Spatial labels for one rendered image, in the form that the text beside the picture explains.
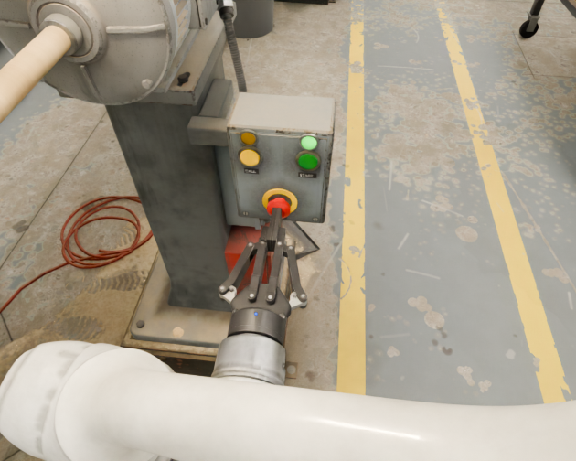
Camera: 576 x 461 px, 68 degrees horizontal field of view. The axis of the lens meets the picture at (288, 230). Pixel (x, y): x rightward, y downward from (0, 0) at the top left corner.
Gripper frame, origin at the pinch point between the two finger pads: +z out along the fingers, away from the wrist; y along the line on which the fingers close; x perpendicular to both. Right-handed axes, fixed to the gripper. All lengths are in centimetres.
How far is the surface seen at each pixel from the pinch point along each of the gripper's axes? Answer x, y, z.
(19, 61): 29.0, -26.4, -4.2
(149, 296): -68, -46, 25
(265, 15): -82, -45, 276
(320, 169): 7.9, 6.6, 6.2
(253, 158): 9.5, -3.8, 5.7
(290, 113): 14.5, 1.3, 10.7
